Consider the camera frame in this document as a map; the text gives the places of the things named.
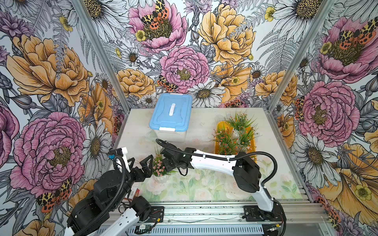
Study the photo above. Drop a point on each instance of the orange flower potted plant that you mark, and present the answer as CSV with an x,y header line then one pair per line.
x,y
246,139
240,122

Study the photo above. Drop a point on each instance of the pink white paper card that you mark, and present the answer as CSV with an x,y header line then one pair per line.
x,y
133,193

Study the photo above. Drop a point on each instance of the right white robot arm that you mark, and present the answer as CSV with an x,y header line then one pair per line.
x,y
241,166

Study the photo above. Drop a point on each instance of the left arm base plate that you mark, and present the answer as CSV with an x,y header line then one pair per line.
x,y
143,214

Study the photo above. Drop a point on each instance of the aluminium corner post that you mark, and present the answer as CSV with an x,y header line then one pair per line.
x,y
94,38
315,26

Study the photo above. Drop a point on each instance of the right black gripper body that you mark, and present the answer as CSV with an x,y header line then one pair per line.
x,y
171,164

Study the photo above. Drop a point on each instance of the yellow plastic tray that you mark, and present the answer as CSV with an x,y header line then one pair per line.
x,y
224,124

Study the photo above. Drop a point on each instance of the pink red potted gypsophila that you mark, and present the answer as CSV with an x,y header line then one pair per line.
x,y
225,143

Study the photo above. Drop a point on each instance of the left aluminium corner post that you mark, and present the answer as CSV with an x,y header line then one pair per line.
x,y
94,38

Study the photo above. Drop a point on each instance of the right aluminium corner post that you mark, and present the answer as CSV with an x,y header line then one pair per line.
x,y
315,26

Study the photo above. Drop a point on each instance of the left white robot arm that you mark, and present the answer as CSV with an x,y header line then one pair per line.
x,y
108,193

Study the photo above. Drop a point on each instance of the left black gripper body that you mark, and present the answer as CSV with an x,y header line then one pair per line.
x,y
135,176

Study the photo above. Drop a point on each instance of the aluminium rail frame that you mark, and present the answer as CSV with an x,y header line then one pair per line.
x,y
225,219

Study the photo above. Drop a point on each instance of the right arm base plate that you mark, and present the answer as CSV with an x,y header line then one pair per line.
x,y
254,214

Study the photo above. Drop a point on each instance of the blue lid storage box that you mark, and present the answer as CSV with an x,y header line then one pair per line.
x,y
171,116

